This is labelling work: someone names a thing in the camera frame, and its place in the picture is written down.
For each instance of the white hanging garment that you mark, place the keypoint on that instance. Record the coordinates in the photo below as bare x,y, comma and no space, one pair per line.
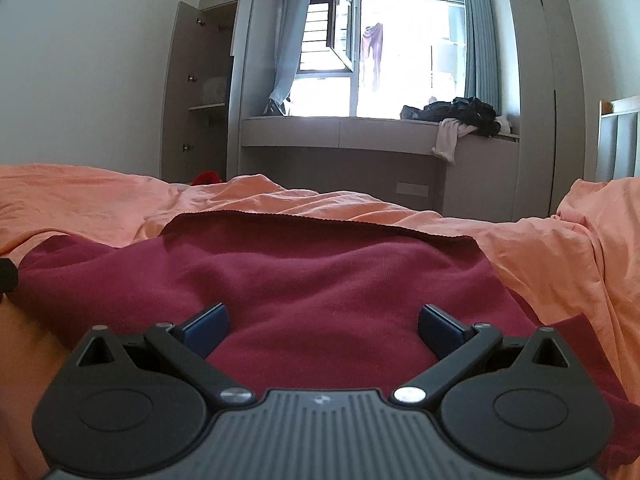
447,140

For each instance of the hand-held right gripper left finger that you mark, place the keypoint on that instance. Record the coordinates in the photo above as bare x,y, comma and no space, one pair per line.
205,332

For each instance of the maroon towel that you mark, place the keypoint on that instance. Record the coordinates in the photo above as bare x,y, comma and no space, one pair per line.
325,285

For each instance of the window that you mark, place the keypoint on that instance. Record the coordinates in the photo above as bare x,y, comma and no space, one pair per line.
405,70

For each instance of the orange duvet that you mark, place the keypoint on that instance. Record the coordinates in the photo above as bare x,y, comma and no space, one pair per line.
550,260

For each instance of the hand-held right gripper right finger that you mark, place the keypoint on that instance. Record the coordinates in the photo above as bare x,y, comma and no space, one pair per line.
440,331

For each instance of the small white cloth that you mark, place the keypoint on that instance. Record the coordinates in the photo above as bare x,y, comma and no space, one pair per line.
502,123

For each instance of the beige window seat cabinet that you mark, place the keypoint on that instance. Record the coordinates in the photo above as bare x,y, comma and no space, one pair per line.
350,132

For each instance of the pile of dark clothes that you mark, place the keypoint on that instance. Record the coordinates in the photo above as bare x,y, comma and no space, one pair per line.
450,110

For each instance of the grey padded headboard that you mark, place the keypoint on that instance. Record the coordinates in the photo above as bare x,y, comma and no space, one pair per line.
622,140

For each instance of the pink hanging garment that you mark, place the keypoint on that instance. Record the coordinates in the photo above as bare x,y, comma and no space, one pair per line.
372,50

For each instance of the open beige wardrobe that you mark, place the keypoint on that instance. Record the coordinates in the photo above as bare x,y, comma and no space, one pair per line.
175,110

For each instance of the light blue sheer curtain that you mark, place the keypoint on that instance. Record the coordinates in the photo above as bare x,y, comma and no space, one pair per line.
291,35

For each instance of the red fluffy object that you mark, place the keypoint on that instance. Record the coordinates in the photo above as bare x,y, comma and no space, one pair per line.
207,178

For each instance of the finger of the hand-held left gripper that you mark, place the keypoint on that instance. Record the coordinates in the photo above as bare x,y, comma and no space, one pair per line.
7,276

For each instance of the tall beige wardrobe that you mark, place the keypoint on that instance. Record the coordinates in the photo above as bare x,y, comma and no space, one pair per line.
550,110

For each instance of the white bundle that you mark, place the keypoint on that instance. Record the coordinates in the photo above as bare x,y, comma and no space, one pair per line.
214,91

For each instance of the small dark object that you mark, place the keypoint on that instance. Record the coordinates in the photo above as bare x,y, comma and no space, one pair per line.
276,107

